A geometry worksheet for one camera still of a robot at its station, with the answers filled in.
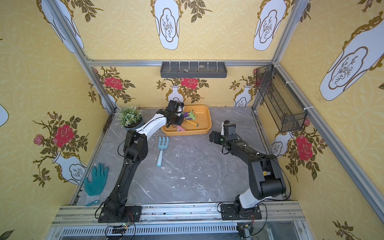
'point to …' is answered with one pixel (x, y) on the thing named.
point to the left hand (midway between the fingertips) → (181, 118)
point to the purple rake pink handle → (181, 128)
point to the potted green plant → (129, 116)
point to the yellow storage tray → (197, 120)
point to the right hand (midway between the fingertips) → (215, 136)
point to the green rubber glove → (98, 180)
